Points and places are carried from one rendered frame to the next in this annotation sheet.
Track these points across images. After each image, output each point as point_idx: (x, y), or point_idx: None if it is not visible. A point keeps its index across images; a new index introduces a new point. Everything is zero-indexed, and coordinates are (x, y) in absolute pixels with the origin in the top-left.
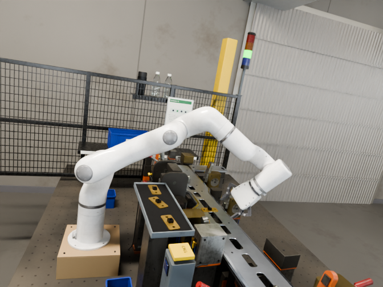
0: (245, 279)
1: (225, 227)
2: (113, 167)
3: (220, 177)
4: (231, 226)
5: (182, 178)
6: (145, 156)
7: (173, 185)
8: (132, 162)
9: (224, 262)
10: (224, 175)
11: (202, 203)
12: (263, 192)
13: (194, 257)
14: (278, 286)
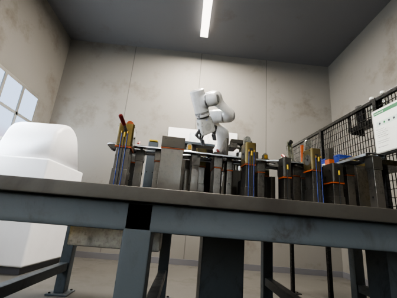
0: (153, 153)
1: (205, 155)
2: (216, 148)
3: (367, 167)
4: (205, 154)
5: (225, 141)
6: (217, 135)
7: (224, 148)
8: (219, 142)
9: (189, 175)
10: (372, 162)
11: (256, 167)
12: (195, 115)
13: (149, 139)
14: (144, 148)
